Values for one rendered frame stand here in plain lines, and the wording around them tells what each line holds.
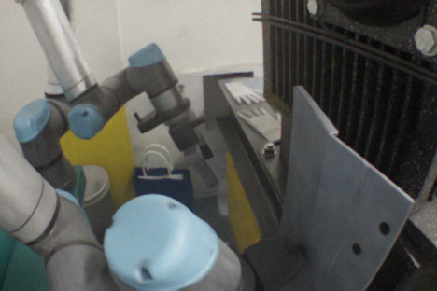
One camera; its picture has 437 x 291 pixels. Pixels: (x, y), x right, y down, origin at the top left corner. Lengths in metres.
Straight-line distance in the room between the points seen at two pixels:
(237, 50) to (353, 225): 1.30
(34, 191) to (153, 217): 0.13
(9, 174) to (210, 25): 1.27
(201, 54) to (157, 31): 0.25
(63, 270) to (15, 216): 0.07
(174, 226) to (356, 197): 0.13
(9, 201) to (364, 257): 0.31
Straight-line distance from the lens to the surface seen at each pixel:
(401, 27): 0.38
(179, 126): 0.64
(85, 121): 0.58
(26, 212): 0.29
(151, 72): 0.64
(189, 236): 0.19
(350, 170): 0.23
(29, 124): 0.72
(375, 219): 0.23
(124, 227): 0.21
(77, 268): 0.27
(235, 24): 1.46
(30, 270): 0.67
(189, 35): 1.43
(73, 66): 0.59
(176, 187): 1.47
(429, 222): 0.45
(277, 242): 0.32
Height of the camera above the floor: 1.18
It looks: 32 degrees down
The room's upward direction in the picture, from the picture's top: 3 degrees counter-clockwise
